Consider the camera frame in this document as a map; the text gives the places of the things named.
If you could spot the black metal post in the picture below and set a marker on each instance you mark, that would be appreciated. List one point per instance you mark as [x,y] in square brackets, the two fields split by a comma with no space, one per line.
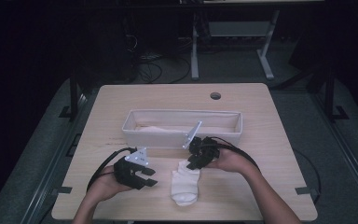
[329,99]
[73,99]

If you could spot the person's left hand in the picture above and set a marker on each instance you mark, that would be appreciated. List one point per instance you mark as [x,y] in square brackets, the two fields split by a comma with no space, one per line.
[102,186]

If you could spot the black table clamp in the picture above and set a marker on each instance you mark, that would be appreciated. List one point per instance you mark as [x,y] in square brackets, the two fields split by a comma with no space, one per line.
[304,190]
[63,190]

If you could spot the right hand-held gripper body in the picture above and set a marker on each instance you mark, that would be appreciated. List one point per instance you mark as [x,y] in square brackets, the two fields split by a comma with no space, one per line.
[206,149]

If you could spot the pale pink sock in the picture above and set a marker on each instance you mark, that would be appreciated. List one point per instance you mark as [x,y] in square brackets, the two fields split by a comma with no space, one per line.
[155,128]

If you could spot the white-legged desk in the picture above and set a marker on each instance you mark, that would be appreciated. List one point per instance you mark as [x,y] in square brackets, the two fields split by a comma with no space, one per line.
[194,56]

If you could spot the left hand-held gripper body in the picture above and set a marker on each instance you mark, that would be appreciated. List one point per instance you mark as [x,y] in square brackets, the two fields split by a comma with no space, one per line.
[127,172]

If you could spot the white sock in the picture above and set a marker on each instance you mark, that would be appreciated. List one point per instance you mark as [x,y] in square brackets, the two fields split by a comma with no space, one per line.
[185,186]

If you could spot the aluminium frame rail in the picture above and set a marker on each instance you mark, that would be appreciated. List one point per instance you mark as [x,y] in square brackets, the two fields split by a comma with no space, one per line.
[351,161]
[54,161]

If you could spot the person's right hand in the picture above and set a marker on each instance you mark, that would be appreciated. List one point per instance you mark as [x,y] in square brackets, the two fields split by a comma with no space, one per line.
[233,161]

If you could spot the white plastic bin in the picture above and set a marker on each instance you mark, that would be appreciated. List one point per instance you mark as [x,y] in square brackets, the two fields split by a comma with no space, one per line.
[155,140]

